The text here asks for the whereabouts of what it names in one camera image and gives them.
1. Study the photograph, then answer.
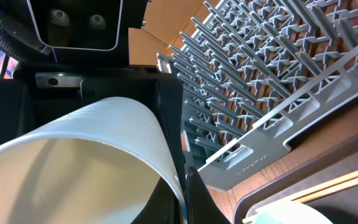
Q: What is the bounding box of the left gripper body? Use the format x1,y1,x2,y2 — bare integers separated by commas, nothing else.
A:
0,62,184,184

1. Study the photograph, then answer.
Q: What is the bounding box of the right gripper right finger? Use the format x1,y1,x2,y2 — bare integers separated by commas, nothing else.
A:
185,166,230,224

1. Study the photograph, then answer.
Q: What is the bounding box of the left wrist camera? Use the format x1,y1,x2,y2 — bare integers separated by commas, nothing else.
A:
0,0,148,67

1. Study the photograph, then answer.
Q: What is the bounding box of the dark brown serving tray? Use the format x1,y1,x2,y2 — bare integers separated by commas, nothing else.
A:
233,124,358,224

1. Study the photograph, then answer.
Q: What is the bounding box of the grey dishwasher rack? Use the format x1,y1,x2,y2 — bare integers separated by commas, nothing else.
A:
157,0,358,191

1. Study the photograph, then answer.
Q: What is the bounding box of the light blue bowl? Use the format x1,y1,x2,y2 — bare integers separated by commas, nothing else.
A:
252,201,333,224

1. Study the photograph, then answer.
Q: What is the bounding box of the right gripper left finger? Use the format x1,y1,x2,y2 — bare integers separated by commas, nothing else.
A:
132,178,181,224

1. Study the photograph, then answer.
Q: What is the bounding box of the white cup with rice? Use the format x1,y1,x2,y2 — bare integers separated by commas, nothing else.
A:
0,97,187,223

